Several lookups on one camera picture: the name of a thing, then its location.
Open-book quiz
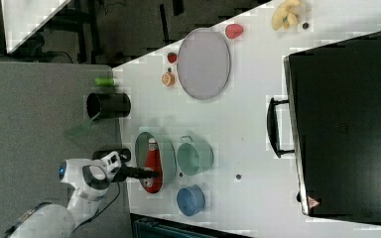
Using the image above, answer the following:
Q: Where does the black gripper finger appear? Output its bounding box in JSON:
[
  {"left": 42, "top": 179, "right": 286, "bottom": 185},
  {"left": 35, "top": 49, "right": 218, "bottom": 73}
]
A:
[
  {"left": 141, "top": 168, "right": 156, "bottom": 173},
  {"left": 142, "top": 173, "right": 160, "bottom": 179}
]

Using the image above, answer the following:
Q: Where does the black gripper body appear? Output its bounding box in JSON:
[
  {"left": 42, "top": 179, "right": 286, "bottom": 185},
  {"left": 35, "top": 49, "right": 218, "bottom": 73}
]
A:
[{"left": 112, "top": 165, "right": 141, "bottom": 182}]

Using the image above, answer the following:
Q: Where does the red ketchup bottle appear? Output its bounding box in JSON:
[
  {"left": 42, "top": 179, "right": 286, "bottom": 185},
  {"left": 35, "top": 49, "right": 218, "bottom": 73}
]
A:
[{"left": 144, "top": 138, "right": 163, "bottom": 193}]

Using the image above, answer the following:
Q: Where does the green oval strainer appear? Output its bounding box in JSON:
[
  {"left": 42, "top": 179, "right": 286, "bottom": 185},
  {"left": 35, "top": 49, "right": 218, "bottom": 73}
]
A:
[{"left": 134, "top": 127, "right": 177, "bottom": 193}]

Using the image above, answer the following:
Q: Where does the green mug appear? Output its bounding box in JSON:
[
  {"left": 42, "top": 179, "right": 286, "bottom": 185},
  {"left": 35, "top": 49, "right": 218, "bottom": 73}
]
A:
[{"left": 177, "top": 136, "right": 214, "bottom": 176}]

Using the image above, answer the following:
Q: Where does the blue cup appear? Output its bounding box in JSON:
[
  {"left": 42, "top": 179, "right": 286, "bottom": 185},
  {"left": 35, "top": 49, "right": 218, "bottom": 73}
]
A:
[{"left": 177, "top": 184, "right": 205, "bottom": 216}]

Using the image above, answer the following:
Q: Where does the green spatula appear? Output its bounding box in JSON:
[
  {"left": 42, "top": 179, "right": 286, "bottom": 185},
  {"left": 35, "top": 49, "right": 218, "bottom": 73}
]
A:
[{"left": 63, "top": 77, "right": 115, "bottom": 139}]

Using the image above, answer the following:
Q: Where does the large black pot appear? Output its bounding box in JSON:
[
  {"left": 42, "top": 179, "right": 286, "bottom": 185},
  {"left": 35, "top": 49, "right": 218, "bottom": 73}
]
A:
[{"left": 86, "top": 93, "right": 131, "bottom": 120}]

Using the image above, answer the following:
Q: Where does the orange slice toy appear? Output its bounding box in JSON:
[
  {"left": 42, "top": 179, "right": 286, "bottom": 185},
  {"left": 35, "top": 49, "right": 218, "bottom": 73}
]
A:
[{"left": 162, "top": 72, "right": 176, "bottom": 86}]

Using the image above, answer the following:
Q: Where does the dark red strawberry toy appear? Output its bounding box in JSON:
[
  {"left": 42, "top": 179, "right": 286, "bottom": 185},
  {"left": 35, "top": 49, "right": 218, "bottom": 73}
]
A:
[{"left": 168, "top": 53, "right": 178, "bottom": 63}]

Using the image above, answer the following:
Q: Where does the lavender round plate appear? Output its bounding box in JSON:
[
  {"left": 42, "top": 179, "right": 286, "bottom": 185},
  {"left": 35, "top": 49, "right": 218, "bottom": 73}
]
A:
[{"left": 177, "top": 28, "right": 231, "bottom": 100}]

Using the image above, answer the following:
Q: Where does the red green strawberry toy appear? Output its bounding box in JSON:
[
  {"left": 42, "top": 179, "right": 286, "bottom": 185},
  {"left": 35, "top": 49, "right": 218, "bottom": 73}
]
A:
[{"left": 225, "top": 24, "right": 244, "bottom": 39}]

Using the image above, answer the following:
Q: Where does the peeled banana toy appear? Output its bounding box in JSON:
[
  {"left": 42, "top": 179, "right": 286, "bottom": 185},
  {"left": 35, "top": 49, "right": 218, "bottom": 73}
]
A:
[{"left": 271, "top": 0, "right": 302, "bottom": 31}]

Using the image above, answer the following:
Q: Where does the black toaster oven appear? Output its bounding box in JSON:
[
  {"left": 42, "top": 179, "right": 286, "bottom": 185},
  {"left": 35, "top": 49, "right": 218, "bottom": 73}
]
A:
[{"left": 283, "top": 31, "right": 381, "bottom": 225}]

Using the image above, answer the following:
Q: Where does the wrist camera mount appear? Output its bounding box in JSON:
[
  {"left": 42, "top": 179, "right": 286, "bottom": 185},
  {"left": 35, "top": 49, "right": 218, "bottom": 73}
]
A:
[{"left": 101, "top": 151, "right": 122, "bottom": 175}]

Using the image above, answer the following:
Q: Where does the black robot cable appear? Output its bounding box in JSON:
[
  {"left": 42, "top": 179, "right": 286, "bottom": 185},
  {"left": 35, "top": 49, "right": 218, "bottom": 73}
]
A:
[{"left": 70, "top": 181, "right": 122, "bottom": 234}]

